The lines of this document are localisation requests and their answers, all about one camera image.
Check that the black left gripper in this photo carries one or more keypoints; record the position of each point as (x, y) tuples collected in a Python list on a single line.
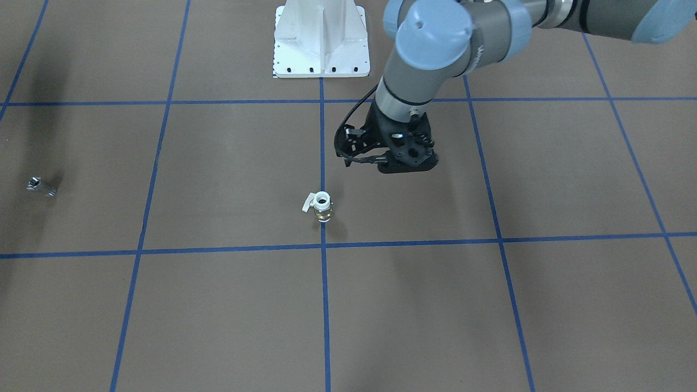
[(377, 132)]

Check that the white brass PPR valve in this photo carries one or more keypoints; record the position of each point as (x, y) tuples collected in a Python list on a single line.
[(322, 205)]

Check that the chrome metal pipe fitting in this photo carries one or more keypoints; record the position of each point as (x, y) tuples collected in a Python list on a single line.
[(37, 185)]

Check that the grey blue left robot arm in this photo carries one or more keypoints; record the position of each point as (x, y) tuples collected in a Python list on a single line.
[(438, 40)]

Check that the brown table mat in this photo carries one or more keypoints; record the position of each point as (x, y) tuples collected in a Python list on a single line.
[(552, 248)]

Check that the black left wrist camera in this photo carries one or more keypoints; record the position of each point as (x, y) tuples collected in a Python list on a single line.
[(349, 141)]

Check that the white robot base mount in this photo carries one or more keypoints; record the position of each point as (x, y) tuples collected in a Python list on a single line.
[(320, 39)]

